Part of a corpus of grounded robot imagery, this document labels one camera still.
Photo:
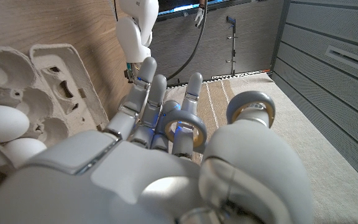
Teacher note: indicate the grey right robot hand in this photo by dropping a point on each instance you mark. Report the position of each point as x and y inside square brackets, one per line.
[135, 186]

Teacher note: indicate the pale person hand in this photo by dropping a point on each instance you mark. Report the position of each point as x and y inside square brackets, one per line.
[199, 17]

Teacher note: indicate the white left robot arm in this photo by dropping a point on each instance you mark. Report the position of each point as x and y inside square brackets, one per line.
[135, 37]

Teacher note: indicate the grey cardboard egg carton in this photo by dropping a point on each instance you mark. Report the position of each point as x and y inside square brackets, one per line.
[85, 99]

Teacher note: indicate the white egg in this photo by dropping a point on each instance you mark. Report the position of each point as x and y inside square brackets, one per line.
[23, 151]
[2, 123]

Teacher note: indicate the dark monitor with blue screen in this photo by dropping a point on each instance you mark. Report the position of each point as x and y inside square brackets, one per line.
[179, 7]

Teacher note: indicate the beige striped curtain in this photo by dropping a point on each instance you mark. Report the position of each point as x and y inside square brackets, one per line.
[291, 130]

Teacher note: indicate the black rail with hooks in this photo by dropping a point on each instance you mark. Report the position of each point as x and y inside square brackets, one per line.
[233, 46]

